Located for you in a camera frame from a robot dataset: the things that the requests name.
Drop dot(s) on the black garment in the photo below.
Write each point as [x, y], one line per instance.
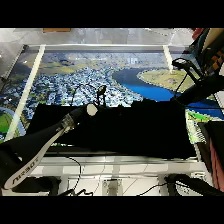
[133, 133]

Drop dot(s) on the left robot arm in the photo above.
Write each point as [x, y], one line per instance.
[33, 146]

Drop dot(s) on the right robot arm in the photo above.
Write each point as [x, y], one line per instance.
[204, 89]

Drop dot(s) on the heap of clothes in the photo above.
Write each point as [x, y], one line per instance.
[213, 50]
[215, 150]

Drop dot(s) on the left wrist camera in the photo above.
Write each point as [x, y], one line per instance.
[101, 90]

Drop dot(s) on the silver frame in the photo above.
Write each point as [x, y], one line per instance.
[133, 166]

